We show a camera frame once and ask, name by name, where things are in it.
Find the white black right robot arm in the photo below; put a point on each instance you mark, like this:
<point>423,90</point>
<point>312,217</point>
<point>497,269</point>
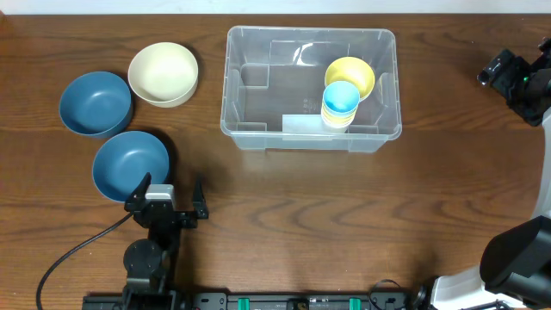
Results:
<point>514,271</point>

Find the yellow cup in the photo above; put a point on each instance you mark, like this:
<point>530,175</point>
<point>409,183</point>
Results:
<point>337,119</point>
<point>328,111</point>

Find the yellow small bowl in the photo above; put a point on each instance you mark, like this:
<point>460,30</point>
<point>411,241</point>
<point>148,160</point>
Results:
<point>352,70</point>

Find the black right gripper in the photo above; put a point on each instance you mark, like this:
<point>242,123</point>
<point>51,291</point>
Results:
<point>507,83</point>

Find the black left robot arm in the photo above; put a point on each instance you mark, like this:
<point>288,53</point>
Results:
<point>151,262</point>

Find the light blue plastic cup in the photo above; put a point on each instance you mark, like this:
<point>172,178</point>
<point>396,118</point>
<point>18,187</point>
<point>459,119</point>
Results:
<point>341,98</point>

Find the dark blue bowl front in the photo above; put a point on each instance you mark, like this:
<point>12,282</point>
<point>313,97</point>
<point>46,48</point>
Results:
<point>122,162</point>

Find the dark blue bowl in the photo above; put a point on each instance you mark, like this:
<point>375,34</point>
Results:
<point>98,104</point>
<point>122,162</point>

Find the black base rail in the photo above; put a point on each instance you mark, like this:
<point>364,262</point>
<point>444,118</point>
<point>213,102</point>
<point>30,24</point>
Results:
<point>220,301</point>

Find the clear plastic storage container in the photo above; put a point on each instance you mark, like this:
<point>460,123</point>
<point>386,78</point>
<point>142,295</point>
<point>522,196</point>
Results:
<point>275,78</point>

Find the cream white plastic cup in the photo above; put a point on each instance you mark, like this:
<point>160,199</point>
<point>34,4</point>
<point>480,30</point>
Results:
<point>332,128</point>

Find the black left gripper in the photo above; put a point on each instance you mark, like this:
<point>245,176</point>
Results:
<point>187,221</point>

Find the cream large bowl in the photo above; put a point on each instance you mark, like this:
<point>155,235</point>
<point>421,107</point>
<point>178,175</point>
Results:
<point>164,74</point>

